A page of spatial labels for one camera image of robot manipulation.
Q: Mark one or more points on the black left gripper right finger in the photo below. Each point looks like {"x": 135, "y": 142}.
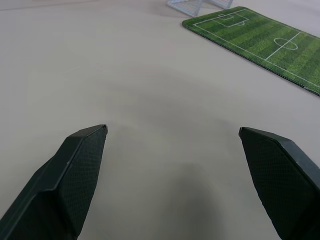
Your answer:
{"x": 282, "y": 185}

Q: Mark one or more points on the green soccer field mat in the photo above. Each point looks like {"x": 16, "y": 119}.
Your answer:
{"x": 265, "y": 40}

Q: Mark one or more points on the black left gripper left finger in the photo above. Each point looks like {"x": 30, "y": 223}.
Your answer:
{"x": 62, "y": 190}

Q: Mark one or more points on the white mesh miniature goal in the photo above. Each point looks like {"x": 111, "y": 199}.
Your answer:
{"x": 195, "y": 5}

